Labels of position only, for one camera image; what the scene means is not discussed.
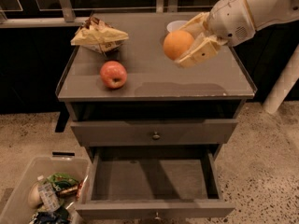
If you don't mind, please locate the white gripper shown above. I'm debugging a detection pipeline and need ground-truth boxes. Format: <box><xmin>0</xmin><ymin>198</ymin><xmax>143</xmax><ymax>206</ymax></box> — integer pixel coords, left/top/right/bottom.
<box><xmin>175</xmin><ymin>0</ymin><xmax>255</xmax><ymax>68</ymax></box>

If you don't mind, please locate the orange fruit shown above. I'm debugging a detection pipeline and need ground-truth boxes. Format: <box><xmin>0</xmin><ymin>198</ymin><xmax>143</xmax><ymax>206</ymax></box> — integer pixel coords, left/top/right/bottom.
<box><xmin>163</xmin><ymin>30</ymin><xmax>194</xmax><ymax>61</ymax></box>

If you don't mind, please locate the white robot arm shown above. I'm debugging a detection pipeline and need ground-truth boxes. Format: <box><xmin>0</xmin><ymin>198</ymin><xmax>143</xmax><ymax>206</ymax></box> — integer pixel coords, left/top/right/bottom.
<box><xmin>175</xmin><ymin>0</ymin><xmax>299</xmax><ymax>67</ymax></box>

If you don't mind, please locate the grey drawer cabinet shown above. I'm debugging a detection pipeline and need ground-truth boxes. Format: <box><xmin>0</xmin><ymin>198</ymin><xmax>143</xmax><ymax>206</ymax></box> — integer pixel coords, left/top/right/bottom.
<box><xmin>55</xmin><ymin>11</ymin><xmax>258</xmax><ymax>222</ymax></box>

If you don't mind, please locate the brass top drawer knob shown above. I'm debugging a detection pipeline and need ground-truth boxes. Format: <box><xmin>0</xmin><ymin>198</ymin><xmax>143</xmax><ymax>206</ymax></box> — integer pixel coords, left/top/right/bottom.
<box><xmin>152</xmin><ymin>132</ymin><xmax>161</xmax><ymax>140</ymax></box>

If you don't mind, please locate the closed top drawer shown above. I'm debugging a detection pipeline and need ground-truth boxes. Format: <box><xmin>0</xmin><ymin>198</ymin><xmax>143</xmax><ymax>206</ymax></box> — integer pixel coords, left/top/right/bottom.
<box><xmin>71</xmin><ymin>119</ymin><xmax>237</xmax><ymax>147</ymax></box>

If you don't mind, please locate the open middle drawer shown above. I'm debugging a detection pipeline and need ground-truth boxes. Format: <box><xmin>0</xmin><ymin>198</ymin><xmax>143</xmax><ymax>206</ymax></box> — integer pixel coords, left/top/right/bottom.
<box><xmin>76</xmin><ymin>146</ymin><xmax>235</xmax><ymax>220</ymax></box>

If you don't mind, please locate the white bowl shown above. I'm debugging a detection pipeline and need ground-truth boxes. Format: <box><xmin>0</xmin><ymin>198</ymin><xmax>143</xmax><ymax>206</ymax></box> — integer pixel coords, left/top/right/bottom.
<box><xmin>166</xmin><ymin>21</ymin><xmax>187</xmax><ymax>33</ymax></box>

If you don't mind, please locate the white diagonal pole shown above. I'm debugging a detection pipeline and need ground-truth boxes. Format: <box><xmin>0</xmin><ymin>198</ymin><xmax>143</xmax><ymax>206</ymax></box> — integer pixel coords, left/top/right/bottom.
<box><xmin>263</xmin><ymin>45</ymin><xmax>299</xmax><ymax>114</ymax></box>

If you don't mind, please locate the red apple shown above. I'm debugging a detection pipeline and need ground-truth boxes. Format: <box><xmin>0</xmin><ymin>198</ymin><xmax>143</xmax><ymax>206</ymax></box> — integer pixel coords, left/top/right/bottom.
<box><xmin>100</xmin><ymin>61</ymin><xmax>127</xmax><ymax>90</ymax></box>

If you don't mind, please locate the yellow chip bag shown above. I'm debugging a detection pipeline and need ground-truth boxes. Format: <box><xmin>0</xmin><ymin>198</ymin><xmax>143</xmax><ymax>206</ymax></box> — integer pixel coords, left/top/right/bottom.
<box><xmin>71</xmin><ymin>16</ymin><xmax>129</xmax><ymax>54</ymax></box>

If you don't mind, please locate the brown can in bin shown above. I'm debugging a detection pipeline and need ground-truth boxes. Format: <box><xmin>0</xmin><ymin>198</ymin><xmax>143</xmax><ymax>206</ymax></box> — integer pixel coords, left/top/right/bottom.
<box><xmin>57</xmin><ymin>185</ymin><xmax>78</xmax><ymax>198</ymax></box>

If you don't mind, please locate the green snack packet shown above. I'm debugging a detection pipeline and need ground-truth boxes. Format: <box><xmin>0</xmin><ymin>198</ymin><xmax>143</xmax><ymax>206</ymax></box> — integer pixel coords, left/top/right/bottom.
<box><xmin>47</xmin><ymin>173</ymin><xmax>78</xmax><ymax>192</ymax></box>

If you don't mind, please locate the clear plastic bin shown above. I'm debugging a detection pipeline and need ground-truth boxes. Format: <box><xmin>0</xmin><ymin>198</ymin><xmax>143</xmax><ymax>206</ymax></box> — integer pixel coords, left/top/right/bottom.
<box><xmin>0</xmin><ymin>157</ymin><xmax>90</xmax><ymax>224</ymax></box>

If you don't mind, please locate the plastic water bottle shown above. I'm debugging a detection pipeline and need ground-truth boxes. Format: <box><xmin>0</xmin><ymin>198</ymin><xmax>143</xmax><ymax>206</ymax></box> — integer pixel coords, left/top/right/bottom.
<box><xmin>37</xmin><ymin>175</ymin><xmax>60</xmax><ymax>212</ymax></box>

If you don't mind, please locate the dark blue packet in bin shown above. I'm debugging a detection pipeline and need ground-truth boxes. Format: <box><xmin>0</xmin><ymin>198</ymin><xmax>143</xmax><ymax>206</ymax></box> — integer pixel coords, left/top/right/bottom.
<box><xmin>28</xmin><ymin>207</ymin><xmax>70</xmax><ymax>224</ymax></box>

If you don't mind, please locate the white round object in bin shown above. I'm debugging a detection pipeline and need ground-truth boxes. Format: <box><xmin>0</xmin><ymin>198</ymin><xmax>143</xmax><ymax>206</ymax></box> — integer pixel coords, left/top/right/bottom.
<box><xmin>27</xmin><ymin>183</ymin><xmax>42</xmax><ymax>208</ymax></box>

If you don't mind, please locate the metal railing frame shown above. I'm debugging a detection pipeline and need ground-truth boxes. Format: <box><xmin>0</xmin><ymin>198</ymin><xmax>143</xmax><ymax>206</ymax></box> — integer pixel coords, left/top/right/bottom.
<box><xmin>0</xmin><ymin>0</ymin><xmax>219</xmax><ymax>28</ymax></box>

